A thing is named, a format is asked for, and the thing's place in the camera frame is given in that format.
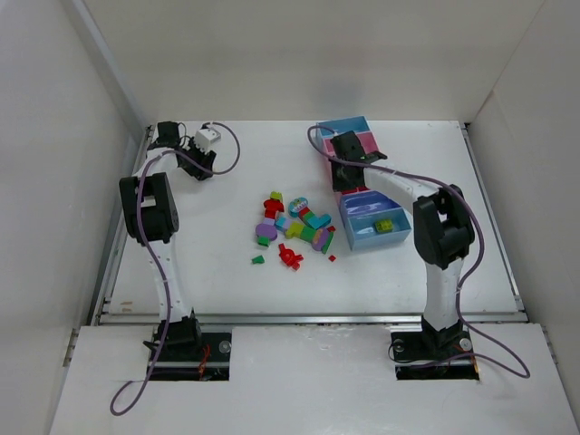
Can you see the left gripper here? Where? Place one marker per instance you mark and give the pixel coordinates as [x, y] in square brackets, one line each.
[199, 164]

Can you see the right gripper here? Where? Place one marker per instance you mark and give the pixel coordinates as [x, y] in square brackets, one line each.
[343, 179]

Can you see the blue and pink sorting tray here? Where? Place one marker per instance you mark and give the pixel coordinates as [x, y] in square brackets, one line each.
[360, 209]

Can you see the lime lego brick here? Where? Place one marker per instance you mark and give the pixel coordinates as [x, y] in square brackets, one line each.
[383, 226]

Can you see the red lego cluster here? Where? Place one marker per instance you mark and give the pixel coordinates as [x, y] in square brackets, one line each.
[289, 257]

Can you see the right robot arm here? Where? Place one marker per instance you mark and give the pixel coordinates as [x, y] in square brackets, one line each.
[441, 224]

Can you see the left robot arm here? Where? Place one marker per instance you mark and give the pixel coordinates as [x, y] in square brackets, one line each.
[151, 218]

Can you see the round turquoise printed lego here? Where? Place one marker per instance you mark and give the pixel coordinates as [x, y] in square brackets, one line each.
[296, 206]

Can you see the red green turquoise lego stack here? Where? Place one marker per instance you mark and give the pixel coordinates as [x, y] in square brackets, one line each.
[314, 221]

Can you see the purple round lego piece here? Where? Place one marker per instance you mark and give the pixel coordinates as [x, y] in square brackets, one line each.
[266, 232]

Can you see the purple flower lego piece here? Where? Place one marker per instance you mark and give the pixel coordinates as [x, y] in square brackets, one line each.
[323, 238]

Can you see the long multicolour lego stack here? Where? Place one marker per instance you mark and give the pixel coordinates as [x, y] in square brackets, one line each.
[295, 229]

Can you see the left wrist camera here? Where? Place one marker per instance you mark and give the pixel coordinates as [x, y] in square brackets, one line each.
[205, 137]

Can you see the aluminium front rail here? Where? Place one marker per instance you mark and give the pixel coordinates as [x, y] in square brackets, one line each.
[280, 319]

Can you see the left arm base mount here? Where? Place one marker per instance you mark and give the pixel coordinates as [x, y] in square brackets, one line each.
[210, 362]

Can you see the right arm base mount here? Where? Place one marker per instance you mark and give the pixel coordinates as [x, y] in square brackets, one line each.
[415, 361]

